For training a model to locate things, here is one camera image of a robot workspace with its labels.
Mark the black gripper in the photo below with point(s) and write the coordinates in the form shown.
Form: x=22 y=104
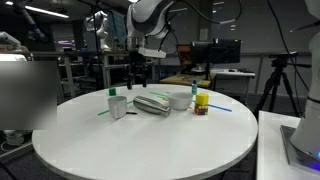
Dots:
x=137 y=60

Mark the silver metal bottle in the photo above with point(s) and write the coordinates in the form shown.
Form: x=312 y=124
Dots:
x=150 y=105

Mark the dark background robot arm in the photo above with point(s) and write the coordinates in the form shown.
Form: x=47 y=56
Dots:
x=28 y=18

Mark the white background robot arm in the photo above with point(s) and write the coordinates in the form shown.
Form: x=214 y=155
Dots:
x=10 y=38

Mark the small blue sanitizer bottle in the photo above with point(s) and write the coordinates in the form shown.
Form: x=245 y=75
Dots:
x=194 y=88

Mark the green straw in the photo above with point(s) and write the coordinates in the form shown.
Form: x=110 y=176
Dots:
x=162 y=97
x=156 y=94
x=103 y=112

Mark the small green cube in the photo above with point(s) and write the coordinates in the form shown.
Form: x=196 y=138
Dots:
x=112 y=92

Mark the white mug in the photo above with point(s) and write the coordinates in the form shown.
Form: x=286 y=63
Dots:
x=118 y=106

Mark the black pen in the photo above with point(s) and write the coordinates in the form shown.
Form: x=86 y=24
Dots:
x=131 y=113

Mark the orange straw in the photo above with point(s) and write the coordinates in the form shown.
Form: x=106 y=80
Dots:
x=165 y=99

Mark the wooden table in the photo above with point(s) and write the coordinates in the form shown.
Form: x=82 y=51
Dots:
x=180 y=80

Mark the white bowl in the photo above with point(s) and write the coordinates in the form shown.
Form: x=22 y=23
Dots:
x=180 y=101

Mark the monitor with orange screen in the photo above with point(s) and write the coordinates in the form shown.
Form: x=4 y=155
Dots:
x=183 y=55

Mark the blue hanging cloth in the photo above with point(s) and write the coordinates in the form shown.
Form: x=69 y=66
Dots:
x=118 y=26

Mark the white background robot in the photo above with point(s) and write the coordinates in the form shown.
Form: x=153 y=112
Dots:
x=103 y=33

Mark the yellow cube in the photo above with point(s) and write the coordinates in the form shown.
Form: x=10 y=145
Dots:
x=202 y=99

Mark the round white table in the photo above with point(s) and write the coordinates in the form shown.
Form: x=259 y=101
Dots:
x=150 y=146

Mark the multicoloured Rubik's cube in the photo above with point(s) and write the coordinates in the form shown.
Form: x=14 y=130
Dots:
x=201 y=110

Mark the blue straw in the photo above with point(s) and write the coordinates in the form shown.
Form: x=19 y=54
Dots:
x=220 y=108

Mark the black computer monitor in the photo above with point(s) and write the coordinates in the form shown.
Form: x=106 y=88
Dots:
x=223 y=51

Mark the white office desk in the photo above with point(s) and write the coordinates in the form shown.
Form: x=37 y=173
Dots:
x=233 y=73

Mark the ceiling light strip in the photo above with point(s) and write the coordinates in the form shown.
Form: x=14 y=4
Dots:
x=43 y=11

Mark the white robot mounting table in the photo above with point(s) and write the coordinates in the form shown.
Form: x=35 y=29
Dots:
x=270 y=150

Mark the metal frame shelf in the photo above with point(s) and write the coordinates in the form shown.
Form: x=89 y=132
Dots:
x=106 y=71

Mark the metal frame table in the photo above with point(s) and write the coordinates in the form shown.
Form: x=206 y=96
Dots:
x=69 y=76

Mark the black camera tripod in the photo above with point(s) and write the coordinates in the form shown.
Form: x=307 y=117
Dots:
x=275 y=78

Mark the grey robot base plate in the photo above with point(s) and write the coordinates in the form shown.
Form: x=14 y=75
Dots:
x=293 y=156

